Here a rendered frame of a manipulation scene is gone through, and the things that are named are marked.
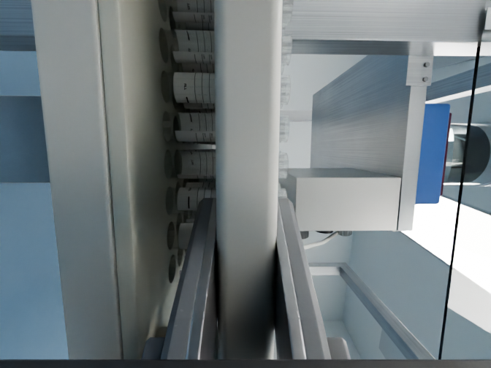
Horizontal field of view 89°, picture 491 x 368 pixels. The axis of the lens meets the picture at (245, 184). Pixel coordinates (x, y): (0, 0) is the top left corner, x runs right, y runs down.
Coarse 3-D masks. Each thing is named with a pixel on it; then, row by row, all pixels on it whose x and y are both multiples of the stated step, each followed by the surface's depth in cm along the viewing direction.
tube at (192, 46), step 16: (160, 32) 11; (176, 32) 11; (192, 32) 11; (208, 32) 11; (160, 48) 11; (176, 48) 11; (192, 48) 11; (208, 48) 11; (288, 48) 11; (288, 64) 11
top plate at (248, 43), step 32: (224, 0) 7; (256, 0) 7; (224, 32) 7; (256, 32) 7; (224, 64) 7; (256, 64) 7; (224, 96) 7; (256, 96) 7; (224, 128) 7; (256, 128) 7; (224, 160) 8; (256, 160) 8; (224, 192) 8; (256, 192) 8; (224, 224) 8; (256, 224) 8; (224, 256) 8; (256, 256) 8; (224, 288) 8; (256, 288) 8; (224, 320) 8; (256, 320) 8; (224, 352) 8; (256, 352) 8
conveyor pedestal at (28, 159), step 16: (0, 96) 56; (16, 96) 56; (32, 96) 57; (0, 112) 57; (16, 112) 57; (32, 112) 57; (0, 128) 57; (16, 128) 57; (32, 128) 58; (0, 144) 58; (16, 144) 58; (32, 144) 58; (0, 160) 58; (16, 160) 58; (32, 160) 59; (0, 176) 59; (16, 176) 59; (32, 176) 59; (48, 176) 59
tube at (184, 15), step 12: (168, 0) 10; (180, 0) 10; (192, 0) 10; (204, 0) 10; (288, 0) 10; (168, 12) 11; (180, 12) 11; (192, 12) 11; (204, 12) 11; (288, 12) 11; (288, 24) 11
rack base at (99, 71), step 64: (64, 0) 7; (128, 0) 8; (64, 64) 7; (128, 64) 8; (64, 128) 7; (128, 128) 8; (64, 192) 8; (128, 192) 8; (64, 256) 8; (128, 256) 8; (128, 320) 8
